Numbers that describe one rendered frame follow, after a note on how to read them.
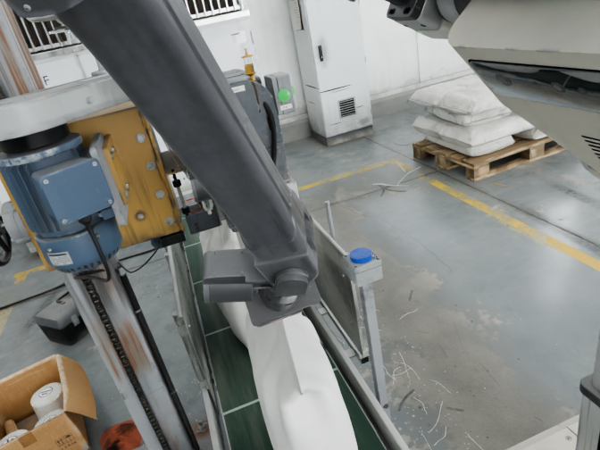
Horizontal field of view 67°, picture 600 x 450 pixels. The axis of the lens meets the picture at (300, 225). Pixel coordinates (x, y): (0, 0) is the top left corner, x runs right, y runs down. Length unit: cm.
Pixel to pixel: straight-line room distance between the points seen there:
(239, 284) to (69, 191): 42
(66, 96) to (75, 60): 291
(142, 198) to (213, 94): 84
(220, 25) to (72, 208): 310
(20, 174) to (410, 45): 536
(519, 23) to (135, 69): 50
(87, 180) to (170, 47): 61
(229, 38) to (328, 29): 131
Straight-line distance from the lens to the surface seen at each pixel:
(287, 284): 48
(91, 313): 134
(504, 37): 68
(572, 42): 60
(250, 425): 150
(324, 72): 485
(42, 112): 90
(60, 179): 86
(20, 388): 252
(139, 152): 111
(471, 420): 193
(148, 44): 28
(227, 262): 53
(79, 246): 96
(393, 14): 88
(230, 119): 33
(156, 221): 116
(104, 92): 96
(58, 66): 384
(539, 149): 409
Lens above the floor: 149
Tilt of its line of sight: 26 degrees down
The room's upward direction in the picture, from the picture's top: 12 degrees counter-clockwise
